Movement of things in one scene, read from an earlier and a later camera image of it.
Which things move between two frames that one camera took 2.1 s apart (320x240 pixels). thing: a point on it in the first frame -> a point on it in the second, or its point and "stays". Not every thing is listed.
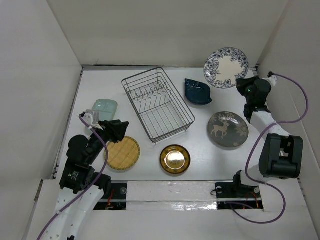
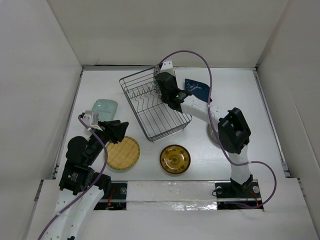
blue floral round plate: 224,66 -> 156,68
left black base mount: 118,200 stays
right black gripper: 241,83 -> 174,79
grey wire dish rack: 160,108 stays
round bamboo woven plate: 123,155 stays
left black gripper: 114,129 stays
